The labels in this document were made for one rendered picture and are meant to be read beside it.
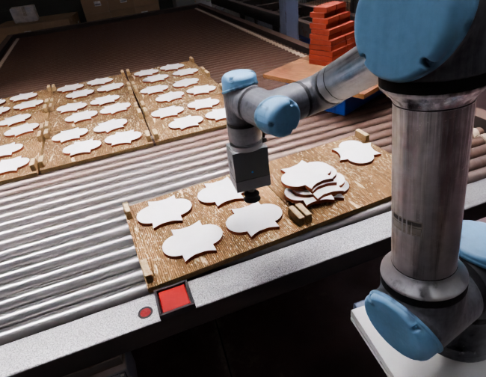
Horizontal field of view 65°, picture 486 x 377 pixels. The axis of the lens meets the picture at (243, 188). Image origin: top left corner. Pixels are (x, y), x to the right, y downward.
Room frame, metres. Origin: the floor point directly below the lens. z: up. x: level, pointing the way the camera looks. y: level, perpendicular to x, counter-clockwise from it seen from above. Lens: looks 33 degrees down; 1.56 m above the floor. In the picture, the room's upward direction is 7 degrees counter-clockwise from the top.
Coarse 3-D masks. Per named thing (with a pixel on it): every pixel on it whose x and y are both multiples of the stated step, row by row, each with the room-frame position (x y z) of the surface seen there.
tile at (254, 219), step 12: (252, 204) 0.85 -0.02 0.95; (264, 204) 0.84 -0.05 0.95; (240, 216) 0.80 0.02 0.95; (252, 216) 0.80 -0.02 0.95; (264, 216) 0.79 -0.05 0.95; (276, 216) 0.78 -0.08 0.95; (228, 228) 0.76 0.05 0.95; (240, 228) 0.75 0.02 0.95; (252, 228) 0.75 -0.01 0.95; (264, 228) 0.74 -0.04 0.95; (276, 228) 0.74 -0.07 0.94
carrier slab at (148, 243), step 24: (192, 192) 0.96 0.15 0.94; (264, 192) 0.92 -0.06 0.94; (192, 216) 0.84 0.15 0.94; (216, 216) 0.83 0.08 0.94; (288, 216) 0.79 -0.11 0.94; (144, 240) 0.77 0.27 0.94; (240, 240) 0.72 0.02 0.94; (264, 240) 0.71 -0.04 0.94; (168, 264) 0.67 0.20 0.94; (192, 264) 0.66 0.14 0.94; (216, 264) 0.65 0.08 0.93
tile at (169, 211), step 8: (160, 200) 0.92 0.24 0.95; (168, 200) 0.92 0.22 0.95; (176, 200) 0.91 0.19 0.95; (184, 200) 0.91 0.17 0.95; (144, 208) 0.90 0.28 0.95; (152, 208) 0.89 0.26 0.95; (160, 208) 0.89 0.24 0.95; (168, 208) 0.88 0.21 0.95; (176, 208) 0.88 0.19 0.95; (184, 208) 0.87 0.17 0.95; (144, 216) 0.86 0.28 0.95; (152, 216) 0.85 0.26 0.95; (160, 216) 0.85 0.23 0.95; (168, 216) 0.84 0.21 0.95; (176, 216) 0.84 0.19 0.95; (184, 216) 0.85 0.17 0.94; (144, 224) 0.83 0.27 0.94; (152, 224) 0.82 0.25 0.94; (160, 224) 0.81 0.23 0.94
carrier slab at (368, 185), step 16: (336, 144) 1.15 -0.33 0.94; (288, 160) 1.08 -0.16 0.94; (304, 160) 1.07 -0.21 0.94; (320, 160) 1.06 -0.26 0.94; (336, 160) 1.04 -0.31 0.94; (384, 160) 1.01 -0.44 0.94; (272, 176) 1.00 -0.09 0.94; (352, 176) 0.94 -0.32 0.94; (368, 176) 0.93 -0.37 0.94; (384, 176) 0.92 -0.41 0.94; (352, 192) 0.86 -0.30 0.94; (368, 192) 0.85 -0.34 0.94; (384, 192) 0.84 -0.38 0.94; (320, 208) 0.81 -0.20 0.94; (336, 208) 0.80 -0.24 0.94; (352, 208) 0.79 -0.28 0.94; (368, 208) 0.80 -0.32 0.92; (320, 224) 0.75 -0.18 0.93
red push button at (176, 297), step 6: (174, 288) 0.60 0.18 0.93; (180, 288) 0.60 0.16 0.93; (162, 294) 0.58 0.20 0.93; (168, 294) 0.58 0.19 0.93; (174, 294) 0.58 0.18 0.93; (180, 294) 0.58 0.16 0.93; (186, 294) 0.58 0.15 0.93; (162, 300) 0.57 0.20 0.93; (168, 300) 0.57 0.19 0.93; (174, 300) 0.56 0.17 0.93; (180, 300) 0.56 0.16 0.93; (186, 300) 0.56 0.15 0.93; (162, 306) 0.55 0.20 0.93; (168, 306) 0.55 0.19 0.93; (174, 306) 0.55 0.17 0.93; (180, 306) 0.55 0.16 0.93
